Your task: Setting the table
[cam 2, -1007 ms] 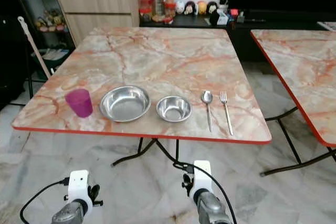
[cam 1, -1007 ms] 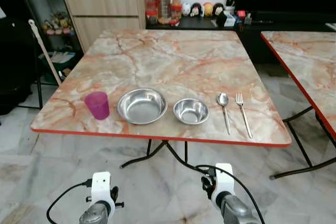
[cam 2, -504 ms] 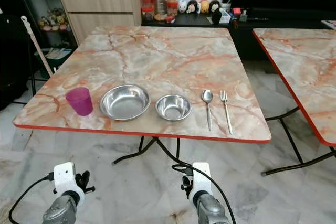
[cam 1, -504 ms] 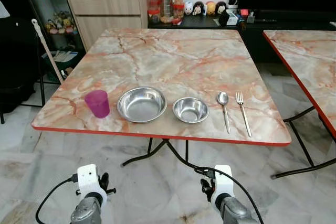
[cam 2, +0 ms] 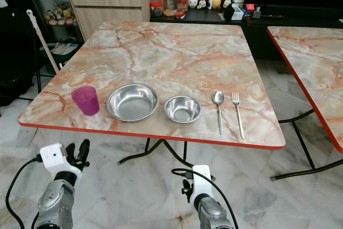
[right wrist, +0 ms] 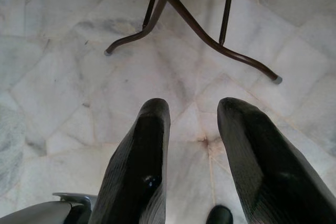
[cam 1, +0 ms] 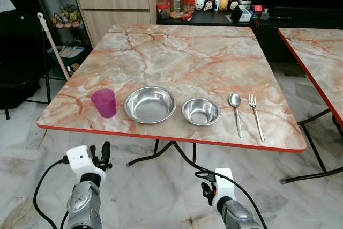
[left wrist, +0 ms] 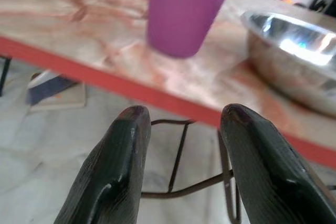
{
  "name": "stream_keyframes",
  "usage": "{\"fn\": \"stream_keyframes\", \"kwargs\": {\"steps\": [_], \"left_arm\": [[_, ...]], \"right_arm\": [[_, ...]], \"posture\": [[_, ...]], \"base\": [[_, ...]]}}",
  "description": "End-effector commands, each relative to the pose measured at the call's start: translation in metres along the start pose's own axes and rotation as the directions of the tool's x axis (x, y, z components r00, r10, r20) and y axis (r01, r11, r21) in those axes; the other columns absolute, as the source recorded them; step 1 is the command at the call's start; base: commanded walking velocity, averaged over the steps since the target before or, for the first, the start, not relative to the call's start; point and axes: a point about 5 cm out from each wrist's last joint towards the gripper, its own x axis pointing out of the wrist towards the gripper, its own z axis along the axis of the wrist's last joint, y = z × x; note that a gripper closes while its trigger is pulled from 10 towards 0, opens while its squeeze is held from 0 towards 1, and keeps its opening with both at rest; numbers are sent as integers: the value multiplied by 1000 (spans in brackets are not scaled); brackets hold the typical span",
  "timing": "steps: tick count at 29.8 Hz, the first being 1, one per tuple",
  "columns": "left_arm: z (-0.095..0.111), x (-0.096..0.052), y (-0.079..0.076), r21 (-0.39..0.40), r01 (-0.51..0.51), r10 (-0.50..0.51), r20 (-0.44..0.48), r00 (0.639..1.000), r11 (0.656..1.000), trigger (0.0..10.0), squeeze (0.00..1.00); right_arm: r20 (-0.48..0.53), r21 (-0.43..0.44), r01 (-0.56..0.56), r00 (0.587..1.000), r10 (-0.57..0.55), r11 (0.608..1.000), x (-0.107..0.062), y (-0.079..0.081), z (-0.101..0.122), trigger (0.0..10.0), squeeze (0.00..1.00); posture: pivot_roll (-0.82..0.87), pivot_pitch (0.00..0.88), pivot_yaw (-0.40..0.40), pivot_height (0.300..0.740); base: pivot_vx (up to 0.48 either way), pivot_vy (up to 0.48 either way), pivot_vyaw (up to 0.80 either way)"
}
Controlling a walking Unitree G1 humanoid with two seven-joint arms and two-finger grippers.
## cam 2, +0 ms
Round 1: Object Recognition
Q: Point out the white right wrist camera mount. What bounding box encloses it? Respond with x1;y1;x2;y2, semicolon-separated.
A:
191;165;213;209

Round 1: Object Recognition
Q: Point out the large steel bowl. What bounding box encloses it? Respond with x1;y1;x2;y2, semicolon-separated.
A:
106;83;160;122

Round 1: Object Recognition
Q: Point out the steel spoon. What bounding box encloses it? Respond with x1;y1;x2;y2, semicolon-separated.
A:
211;91;225;136

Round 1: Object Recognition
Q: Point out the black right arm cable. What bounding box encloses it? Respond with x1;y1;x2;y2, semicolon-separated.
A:
171;168;240;229

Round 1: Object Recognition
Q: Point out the basket with magazines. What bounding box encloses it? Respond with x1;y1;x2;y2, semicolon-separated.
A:
40;41;81;69

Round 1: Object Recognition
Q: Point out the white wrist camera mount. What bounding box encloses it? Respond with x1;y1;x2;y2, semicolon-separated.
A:
191;165;213;209
40;143;78;179

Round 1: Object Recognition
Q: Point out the steel fork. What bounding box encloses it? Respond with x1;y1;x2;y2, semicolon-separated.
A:
232;92;245;139

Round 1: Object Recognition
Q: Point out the black chair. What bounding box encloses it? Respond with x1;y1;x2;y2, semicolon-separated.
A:
0;25;43;106

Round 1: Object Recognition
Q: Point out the small steel bowl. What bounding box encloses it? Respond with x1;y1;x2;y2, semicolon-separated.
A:
163;95;203;124

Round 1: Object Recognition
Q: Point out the plush toys group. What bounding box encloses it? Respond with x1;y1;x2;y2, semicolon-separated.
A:
46;1;78;26

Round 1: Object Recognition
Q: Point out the marble pattern folding table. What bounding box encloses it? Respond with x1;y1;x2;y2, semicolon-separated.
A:
267;26;343;181
17;21;286;168

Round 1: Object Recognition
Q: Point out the purple plastic cup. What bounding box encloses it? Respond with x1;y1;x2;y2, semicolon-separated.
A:
71;86;100;116

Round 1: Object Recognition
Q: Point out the white stick handle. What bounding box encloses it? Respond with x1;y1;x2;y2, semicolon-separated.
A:
26;9;59;73

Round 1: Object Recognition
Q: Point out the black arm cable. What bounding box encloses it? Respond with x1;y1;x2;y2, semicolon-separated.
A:
5;155;44;229
171;168;240;229

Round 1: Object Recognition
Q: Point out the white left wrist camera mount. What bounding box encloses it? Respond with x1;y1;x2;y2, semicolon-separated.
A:
40;143;78;179

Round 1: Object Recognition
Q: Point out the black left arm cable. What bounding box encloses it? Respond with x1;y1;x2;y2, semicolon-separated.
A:
5;155;44;229

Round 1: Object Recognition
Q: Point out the white and blue box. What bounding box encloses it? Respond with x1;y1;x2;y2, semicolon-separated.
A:
234;4;245;20

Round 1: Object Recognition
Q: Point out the small black box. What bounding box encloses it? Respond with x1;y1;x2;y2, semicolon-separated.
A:
224;5;236;21

